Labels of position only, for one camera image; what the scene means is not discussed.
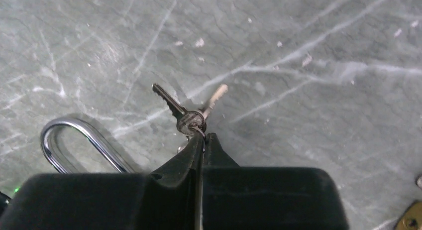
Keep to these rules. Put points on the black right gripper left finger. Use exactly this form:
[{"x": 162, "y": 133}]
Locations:
[{"x": 165, "y": 199}]

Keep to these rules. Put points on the medium brass padlock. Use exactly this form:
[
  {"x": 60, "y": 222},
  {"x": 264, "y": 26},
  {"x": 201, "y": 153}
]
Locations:
[{"x": 411, "y": 219}]

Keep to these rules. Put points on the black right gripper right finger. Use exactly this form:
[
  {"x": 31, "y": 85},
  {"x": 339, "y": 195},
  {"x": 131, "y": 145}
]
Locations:
[{"x": 267, "y": 198}]

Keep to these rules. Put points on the dark metal key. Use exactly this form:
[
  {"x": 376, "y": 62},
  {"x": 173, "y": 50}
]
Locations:
[{"x": 188, "y": 121}]

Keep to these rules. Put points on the light metal key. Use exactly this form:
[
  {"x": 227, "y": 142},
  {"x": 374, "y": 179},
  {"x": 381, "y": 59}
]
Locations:
[{"x": 211, "y": 102}]

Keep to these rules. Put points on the long shackle brass padlock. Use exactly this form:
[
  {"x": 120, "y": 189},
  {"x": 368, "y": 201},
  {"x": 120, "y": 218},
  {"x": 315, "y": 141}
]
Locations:
[{"x": 69, "y": 144}]

